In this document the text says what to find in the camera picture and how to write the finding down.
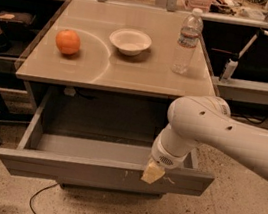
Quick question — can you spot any grey top drawer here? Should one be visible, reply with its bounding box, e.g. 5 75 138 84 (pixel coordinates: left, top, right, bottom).
0 88 214 196

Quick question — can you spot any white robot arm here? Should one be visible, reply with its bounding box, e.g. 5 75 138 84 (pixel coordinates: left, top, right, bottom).
141 96 268 184

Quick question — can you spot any grey drawer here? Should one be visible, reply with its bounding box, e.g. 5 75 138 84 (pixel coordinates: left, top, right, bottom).
57 182 165 198
0 88 214 196

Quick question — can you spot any orange fruit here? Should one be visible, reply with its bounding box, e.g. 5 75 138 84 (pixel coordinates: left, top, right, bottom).
55 29 81 55

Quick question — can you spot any black floor cable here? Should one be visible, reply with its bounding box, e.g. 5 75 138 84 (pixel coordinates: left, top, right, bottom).
27 178 60 214

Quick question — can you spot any grey drawer cabinet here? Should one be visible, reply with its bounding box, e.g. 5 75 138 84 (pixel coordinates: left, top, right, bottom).
0 0 232 211

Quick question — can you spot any grey bottom drawer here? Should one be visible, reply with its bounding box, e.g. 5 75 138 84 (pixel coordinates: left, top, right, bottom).
57 182 165 198

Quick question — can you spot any clear plastic water bottle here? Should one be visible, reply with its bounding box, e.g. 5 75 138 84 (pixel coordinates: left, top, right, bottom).
171 8 204 74

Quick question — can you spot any white bowl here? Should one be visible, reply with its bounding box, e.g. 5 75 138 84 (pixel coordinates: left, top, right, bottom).
109 28 152 56

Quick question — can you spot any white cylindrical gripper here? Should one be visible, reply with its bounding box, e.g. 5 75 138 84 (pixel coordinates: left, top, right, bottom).
141 125 198 184

